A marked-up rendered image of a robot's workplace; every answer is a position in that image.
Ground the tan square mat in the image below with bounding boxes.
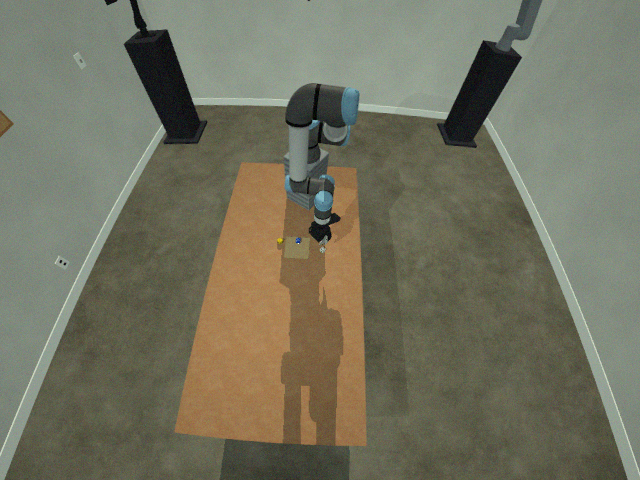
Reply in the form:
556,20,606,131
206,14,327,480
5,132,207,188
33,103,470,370
284,236,310,259

